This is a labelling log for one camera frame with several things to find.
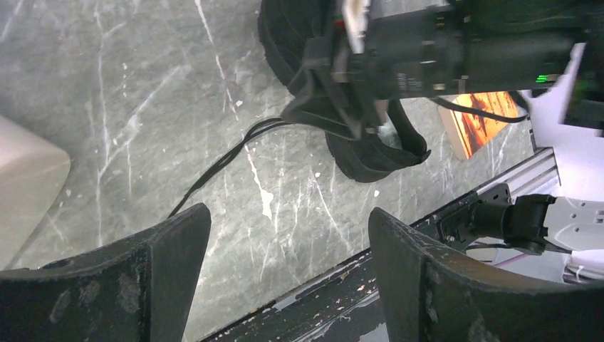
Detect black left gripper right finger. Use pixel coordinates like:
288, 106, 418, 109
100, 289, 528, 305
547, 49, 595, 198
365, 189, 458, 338
368, 208, 603, 341

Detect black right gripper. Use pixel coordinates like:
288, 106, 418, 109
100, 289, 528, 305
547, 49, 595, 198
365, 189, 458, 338
281, 4, 472, 140

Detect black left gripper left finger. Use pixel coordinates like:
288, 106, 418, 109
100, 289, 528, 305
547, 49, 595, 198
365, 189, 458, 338
1, 203, 212, 341

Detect black shoelace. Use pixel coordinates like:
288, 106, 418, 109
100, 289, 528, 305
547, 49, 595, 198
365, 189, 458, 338
167, 118, 291, 218

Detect black shoe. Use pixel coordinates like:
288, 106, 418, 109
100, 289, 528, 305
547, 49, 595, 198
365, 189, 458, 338
258, 0, 431, 183

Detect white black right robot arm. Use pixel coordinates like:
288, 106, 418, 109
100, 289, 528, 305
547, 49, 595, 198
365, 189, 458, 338
281, 1, 603, 182

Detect orange book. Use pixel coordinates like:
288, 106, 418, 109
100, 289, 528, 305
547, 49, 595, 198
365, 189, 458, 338
438, 92, 523, 160

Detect white cylindrical container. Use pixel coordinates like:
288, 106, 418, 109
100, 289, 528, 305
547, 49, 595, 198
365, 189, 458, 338
1, 116, 71, 269

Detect aluminium frame rail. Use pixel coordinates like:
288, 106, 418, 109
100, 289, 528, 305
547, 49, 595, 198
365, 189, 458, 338
474, 147, 560, 198

